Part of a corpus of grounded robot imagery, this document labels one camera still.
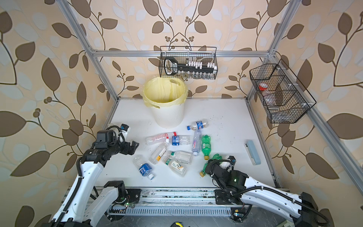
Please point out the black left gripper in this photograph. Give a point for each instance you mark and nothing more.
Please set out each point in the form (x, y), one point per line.
(125, 151)

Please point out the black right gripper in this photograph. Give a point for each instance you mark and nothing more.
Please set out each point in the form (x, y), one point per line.
(215, 162)

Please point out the green bottle yellow cap front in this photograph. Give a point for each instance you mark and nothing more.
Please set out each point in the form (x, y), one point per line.
(215, 157)

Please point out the clear bottle blue label white cap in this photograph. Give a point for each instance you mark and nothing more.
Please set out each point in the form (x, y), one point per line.
(143, 167)

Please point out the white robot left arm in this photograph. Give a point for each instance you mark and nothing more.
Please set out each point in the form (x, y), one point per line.
(74, 211)

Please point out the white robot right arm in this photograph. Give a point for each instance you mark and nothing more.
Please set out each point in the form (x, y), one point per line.
(237, 187)

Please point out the white ribbed trash bin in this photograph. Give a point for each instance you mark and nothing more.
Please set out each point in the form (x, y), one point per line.
(168, 117)

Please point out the yellow plastic bin liner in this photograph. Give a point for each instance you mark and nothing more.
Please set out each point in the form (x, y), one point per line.
(164, 92)

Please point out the clear bottle yellow label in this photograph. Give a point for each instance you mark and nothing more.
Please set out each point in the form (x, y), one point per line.
(158, 153)

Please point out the clear bottle red label red cap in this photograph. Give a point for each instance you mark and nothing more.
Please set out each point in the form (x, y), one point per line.
(162, 137)

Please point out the clear bottle green neck band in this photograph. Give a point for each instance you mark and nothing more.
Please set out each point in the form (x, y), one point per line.
(180, 156)

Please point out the clear bottle green white label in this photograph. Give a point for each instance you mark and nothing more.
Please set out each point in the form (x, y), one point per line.
(177, 167)

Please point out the clear bottle purple label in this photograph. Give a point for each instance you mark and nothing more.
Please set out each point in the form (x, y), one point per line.
(196, 145)

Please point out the clear bottle blue label middle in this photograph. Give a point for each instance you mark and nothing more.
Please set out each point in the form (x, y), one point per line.
(179, 140)

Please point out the light blue grey case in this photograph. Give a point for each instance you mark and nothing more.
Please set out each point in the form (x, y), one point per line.
(252, 152)

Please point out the black white tool in basket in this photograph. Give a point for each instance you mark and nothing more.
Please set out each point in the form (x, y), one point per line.
(173, 67)

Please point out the red cap item in basket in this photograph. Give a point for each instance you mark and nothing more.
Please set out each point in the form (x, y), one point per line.
(263, 86)

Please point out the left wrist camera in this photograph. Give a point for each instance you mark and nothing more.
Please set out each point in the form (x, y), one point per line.
(124, 129)

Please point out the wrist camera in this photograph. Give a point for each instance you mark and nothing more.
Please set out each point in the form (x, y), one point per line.
(232, 161)
(124, 129)

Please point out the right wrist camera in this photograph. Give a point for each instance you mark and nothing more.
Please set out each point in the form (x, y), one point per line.
(232, 161)

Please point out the metal base rail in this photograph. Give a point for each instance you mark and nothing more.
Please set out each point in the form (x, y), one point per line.
(174, 201)

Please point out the black wire basket back wall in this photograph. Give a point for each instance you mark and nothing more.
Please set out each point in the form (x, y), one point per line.
(191, 53)

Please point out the black wire basket wall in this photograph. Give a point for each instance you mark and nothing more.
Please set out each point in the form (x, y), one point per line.
(286, 99)
(191, 53)

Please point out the black wire basket right wall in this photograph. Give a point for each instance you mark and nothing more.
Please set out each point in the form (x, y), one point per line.
(286, 99)

